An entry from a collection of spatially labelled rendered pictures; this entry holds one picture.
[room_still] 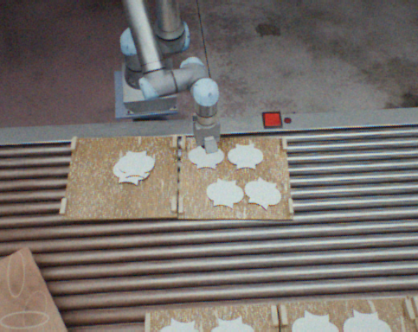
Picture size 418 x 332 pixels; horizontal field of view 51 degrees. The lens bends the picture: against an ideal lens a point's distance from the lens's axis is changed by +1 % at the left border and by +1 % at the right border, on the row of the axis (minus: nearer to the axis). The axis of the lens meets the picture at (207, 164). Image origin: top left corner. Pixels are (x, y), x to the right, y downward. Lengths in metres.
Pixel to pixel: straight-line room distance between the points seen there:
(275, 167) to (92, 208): 0.69
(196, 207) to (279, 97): 1.69
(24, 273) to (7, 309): 0.11
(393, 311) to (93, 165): 1.15
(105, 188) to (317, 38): 2.36
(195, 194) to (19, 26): 2.57
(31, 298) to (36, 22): 2.72
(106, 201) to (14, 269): 0.38
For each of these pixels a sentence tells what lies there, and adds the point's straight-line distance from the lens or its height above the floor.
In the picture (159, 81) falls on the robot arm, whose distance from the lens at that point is 1.38.
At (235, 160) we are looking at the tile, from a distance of 1.65.
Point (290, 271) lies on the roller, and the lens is 1.52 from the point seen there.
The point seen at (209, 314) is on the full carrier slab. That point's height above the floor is 0.94.
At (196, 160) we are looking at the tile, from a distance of 1.64.
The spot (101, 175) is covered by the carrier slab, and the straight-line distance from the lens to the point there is 1.67.
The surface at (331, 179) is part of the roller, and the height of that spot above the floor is 0.92.
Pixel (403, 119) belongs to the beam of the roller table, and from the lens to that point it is 1.96.
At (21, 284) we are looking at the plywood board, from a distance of 1.47.
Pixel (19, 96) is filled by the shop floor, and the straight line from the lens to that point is 3.33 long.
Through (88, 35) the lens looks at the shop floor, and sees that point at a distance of 3.60.
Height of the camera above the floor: 2.35
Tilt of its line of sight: 59 degrees down
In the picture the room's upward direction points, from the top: straight up
